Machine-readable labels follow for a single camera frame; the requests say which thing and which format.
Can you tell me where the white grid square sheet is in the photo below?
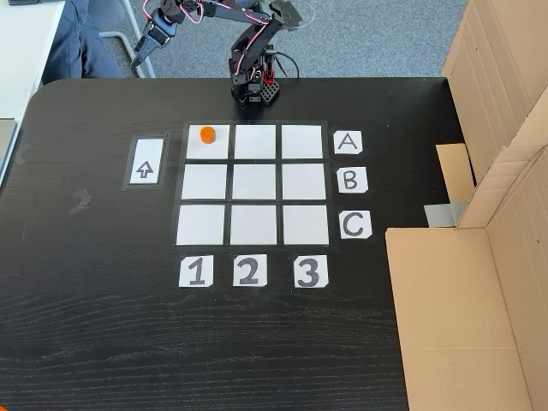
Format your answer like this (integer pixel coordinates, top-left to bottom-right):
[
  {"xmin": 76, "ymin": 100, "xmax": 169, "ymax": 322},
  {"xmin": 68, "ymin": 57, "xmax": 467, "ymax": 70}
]
[
  {"xmin": 231, "ymin": 164, "xmax": 277, "ymax": 200},
  {"xmin": 176, "ymin": 205, "xmax": 226, "ymax": 247},
  {"xmin": 229, "ymin": 205, "xmax": 278, "ymax": 246},
  {"xmin": 234, "ymin": 124, "xmax": 277, "ymax": 160},
  {"xmin": 281, "ymin": 124, "xmax": 323, "ymax": 159},
  {"xmin": 283, "ymin": 205, "xmax": 330, "ymax": 246},
  {"xmin": 182, "ymin": 164, "xmax": 228, "ymax": 200},
  {"xmin": 186, "ymin": 124, "xmax": 230, "ymax": 160},
  {"xmin": 281, "ymin": 164, "xmax": 326, "ymax": 200}
]

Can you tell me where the person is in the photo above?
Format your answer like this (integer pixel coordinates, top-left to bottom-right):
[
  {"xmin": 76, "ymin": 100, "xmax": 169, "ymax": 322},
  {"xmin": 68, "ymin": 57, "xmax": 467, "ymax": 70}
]
[{"xmin": 41, "ymin": 0, "xmax": 125, "ymax": 86}]

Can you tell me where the white arrow paper sheet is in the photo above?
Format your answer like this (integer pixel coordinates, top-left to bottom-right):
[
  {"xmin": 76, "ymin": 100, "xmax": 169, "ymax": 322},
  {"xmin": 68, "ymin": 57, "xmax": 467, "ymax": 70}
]
[{"xmin": 128, "ymin": 137, "xmax": 166, "ymax": 185}]

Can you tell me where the red black bar clamp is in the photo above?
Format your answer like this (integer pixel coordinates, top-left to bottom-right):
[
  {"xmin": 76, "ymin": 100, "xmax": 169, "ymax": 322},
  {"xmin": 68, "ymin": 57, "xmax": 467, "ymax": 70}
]
[{"xmin": 261, "ymin": 43, "xmax": 279, "ymax": 85}]

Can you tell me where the white table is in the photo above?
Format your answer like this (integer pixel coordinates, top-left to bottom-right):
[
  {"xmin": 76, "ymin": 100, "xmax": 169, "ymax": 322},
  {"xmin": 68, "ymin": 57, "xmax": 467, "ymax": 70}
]
[{"xmin": 0, "ymin": 0, "xmax": 68, "ymax": 121}]

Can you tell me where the black floor tape patch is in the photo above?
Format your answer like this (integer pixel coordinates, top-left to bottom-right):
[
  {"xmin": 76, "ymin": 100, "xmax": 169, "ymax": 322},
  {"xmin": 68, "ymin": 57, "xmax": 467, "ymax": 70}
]
[{"xmin": 277, "ymin": 0, "xmax": 305, "ymax": 32}]

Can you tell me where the beige board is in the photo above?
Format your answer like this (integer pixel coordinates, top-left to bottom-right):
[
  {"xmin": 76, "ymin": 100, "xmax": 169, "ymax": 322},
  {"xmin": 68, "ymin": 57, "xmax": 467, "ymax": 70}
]
[{"xmin": 0, "ymin": 117, "xmax": 21, "ymax": 181}]

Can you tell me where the paper label number 1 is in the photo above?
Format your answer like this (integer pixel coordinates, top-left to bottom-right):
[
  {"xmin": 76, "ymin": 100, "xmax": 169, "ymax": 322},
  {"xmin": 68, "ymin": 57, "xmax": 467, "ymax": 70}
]
[{"xmin": 178, "ymin": 255, "xmax": 214, "ymax": 288}]

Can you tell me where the paper label letter A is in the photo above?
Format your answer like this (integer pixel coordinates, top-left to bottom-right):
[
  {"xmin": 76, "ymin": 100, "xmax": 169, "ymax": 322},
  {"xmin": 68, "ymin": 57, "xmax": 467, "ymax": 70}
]
[{"xmin": 333, "ymin": 131, "xmax": 364, "ymax": 156}]

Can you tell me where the paper label number 2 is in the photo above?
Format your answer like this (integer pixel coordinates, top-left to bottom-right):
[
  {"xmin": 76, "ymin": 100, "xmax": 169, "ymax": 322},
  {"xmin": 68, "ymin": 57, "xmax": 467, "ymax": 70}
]
[{"xmin": 232, "ymin": 253, "xmax": 268, "ymax": 287}]

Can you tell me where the paper label letter B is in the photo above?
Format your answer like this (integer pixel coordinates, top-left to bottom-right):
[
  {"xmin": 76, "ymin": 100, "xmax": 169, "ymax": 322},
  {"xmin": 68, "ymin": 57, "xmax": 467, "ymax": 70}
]
[{"xmin": 337, "ymin": 167, "xmax": 369, "ymax": 194}]

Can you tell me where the paper label number 3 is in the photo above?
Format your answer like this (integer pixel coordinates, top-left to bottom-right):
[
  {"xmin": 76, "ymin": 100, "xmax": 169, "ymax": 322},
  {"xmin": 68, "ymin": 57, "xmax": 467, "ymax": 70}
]
[{"xmin": 294, "ymin": 255, "xmax": 330, "ymax": 289}]

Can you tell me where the paper label letter C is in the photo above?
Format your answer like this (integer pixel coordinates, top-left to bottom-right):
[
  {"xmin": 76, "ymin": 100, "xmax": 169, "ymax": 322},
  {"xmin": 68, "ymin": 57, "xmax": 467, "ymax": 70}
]
[{"xmin": 339, "ymin": 211, "xmax": 372, "ymax": 241}]

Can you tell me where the large brown cardboard box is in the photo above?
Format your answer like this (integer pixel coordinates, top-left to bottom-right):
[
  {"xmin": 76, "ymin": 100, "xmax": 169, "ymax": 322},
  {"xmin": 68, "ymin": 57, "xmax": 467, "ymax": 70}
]
[
  {"xmin": 435, "ymin": 0, "xmax": 548, "ymax": 202},
  {"xmin": 384, "ymin": 145, "xmax": 548, "ymax": 411}
]

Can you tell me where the white metal chair frame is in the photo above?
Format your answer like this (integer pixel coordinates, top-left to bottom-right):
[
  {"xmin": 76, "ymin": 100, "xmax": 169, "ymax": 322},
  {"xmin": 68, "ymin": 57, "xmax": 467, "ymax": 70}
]
[{"xmin": 98, "ymin": 0, "xmax": 156, "ymax": 79}]

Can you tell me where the red white servo wire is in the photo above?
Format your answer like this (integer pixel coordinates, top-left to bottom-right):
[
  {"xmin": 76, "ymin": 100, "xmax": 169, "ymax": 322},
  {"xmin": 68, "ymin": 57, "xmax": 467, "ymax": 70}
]
[
  {"xmin": 142, "ymin": 0, "xmax": 203, "ymax": 27},
  {"xmin": 233, "ymin": 15, "xmax": 275, "ymax": 78}
]

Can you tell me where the black power cable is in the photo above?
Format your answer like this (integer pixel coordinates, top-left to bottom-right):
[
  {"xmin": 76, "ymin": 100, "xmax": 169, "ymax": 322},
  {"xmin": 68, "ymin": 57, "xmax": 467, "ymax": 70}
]
[{"xmin": 273, "ymin": 51, "xmax": 301, "ymax": 80}]

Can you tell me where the grey duct tape strip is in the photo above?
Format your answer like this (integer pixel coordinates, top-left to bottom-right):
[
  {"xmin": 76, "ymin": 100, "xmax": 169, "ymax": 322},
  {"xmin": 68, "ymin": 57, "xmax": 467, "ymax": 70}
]
[{"xmin": 423, "ymin": 200, "xmax": 467, "ymax": 229}]

